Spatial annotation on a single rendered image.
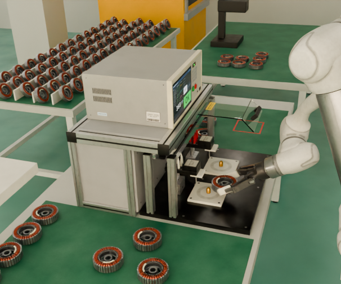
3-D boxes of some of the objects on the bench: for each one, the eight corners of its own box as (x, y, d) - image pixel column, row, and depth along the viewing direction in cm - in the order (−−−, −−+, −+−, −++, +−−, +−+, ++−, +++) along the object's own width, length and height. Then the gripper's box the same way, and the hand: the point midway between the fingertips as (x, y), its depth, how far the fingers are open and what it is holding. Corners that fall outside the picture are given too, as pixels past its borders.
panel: (184, 142, 246) (184, 91, 233) (138, 212, 191) (134, 150, 177) (183, 142, 247) (182, 90, 233) (136, 212, 192) (131, 149, 178)
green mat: (254, 239, 177) (254, 239, 177) (216, 377, 126) (216, 376, 126) (45, 200, 205) (45, 200, 205) (-54, 300, 154) (-54, 299, 154)
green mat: (288, 111, 285) (288, 110, 284) (276, 157, 234) (276, 156, 233) (149, 97, 313) (149, 96, 313) (111, 135, 262) (111, 134, 262)
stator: (165, 235, 180) (165, 228, 178) (157, 254, 171) (156, 246, 169) (138, 231, 183) (138, 224, 181) (129, 249, 173) (128, 242, 172)
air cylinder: (185, 186, 208) (184, 176, 205) (180, 195, 202) (179, 184, 199) (174, 184, 210) (174, 174, 207) (169, 193, 203) (169, 182, 201)
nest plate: (239, 162, 226) (239, 160, 225) (232, 177, 213) (233, 175, 212) (210, 158, 230) (210, 156, 229) (202, 173, 217) (202, 171, 217)
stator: (92, 255, 171) (91, 247, 169) (122, 251, 173) (121, 243, 171) (94, 276, 161) (93, 268, 160) (125, 271, 163) (124, 263, 162)
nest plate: (228, 188, 205) (228, 186, 205) (220, 207, 193) (221, 204, 192) (196, 183, 210) (196, 181, 209) (187, 201, 197) (187, 199, 197)
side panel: (138, 213, 194) (133, 146, 180) (135, 217, 192) (130, 150, 177) (80, 202, 203) (71, 138, 188) (77, 206, 200) (67, 141, 185)
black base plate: (272, 158, 233) (272, 154, 231) (249, 235, 179) (250, 231, 178) (184, 146, 247) (184, 143, 246) (139, 214, 193) (139, 211, 192)
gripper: (268, 191, 177) (219, 207, 188) (275, 162, 196) (230, 178, 207) (259, 176, 175) (210, 192, 186) (267, 148, 195) (223, 164, 206)
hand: (225, 183), depth 196 cm, fingers closed on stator, 11 cm apart
